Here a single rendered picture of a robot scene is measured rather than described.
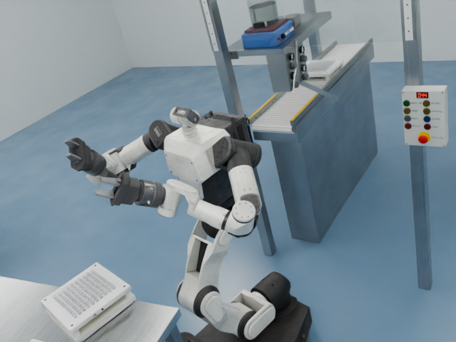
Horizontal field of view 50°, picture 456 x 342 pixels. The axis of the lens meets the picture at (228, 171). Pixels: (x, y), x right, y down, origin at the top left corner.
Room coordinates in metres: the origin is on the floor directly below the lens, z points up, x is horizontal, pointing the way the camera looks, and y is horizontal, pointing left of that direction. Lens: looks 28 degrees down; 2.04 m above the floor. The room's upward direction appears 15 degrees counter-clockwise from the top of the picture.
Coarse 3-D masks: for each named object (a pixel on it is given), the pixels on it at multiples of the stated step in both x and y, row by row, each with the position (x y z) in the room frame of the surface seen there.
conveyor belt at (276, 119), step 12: (336, 48) 3.51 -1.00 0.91; (348, 48) 3.44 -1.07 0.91; (348, 60) 3.19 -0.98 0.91; (288, 96) 2.84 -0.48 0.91; (300, 96) 2.79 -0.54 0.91; (312, 96) 2.74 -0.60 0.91; (276, 108) 2.71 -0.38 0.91; (288, 108) 2.67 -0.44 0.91; (300, 108) 2.62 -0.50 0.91; (264, 120) 2.59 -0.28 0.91; (276, 120) 2.54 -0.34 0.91; (288, 120) 2.50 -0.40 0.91; (276, 132) 2.48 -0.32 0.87; (288, 132) 2.42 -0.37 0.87
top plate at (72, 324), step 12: (96, 264) 1.57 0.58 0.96; (108, 276) 1.47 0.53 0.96; (60, 288) 1.48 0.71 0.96; (72, 288) 1.46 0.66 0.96; (120, 288) 1.38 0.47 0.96; (48, 300) 1.43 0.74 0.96; (108, 300) 1.34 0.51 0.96; (60, 312) 1.34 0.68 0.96; (84, 312) 1.31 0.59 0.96; (96, 312) 1.30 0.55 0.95; (72, 324) 1.27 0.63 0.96; (84, 324) 1.27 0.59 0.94
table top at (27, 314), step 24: (0, 288) 1.68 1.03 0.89; (24, 288) 1.64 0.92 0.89; (48, 288) 1.59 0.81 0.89; (0, 312) 1.53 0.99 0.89; (24, 312) 1.49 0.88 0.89; (120, 312) 1.35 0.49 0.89; (144, 312) 1.31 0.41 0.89; (168, 312) 1.28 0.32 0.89; (0, 336) 1.39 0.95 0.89; (24, 336) 1.36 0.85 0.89; (48, 336) 1.33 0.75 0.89; (96, 336) 1.26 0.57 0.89; (120, 336) 1.23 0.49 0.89; (144, 336) 1.20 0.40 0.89
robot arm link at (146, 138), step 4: (168, 124) 1.96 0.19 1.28; (172, 128) 1.96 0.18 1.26; (176, 128) 1.99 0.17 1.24; (148, 132) 1.99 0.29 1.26; (144, 136) 1.98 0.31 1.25; (148, 136) 1.97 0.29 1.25; (144, 140) 1.97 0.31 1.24; (148, 140) 1.96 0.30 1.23; (144, 144) 1.96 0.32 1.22; (148, 144) 1.95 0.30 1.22; (152, 144) 1.96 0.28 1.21; (148, 148) 1.95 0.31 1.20; (152, 148) 1.96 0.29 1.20; (156, 148) 1.98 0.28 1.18
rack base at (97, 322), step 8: (112, 304) 1.37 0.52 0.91; (120, 304) 1.36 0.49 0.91; (128, 304) 1.37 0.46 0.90; (48, 312) 1.42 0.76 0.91; (104, 312) 1.34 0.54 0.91; (112, 312) 1.33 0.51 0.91; (56, 320) 1.36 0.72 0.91; (96, 320) 1.31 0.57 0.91; (104, 320) 1.31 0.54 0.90; (64, 328) 1.31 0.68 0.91; (80, 328) 1.29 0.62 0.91; (88, 328) 1.28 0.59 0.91; (96, 328) 1.29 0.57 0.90; (72, 336) 1.27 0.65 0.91; (80, 336) 1.26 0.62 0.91; (88, 336) 1.27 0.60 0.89
